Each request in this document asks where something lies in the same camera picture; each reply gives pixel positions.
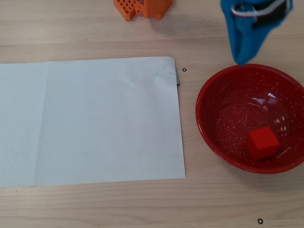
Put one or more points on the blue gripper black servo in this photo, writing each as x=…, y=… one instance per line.
x=242, y=40

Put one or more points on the red cube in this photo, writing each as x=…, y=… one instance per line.
x=262, y=143

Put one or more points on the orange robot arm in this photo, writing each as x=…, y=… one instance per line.
x=147, y=8

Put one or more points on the red speckled bowl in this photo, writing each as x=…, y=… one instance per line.
x=228, y=123

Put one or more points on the white paper sheet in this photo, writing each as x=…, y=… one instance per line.
x=83, y=123

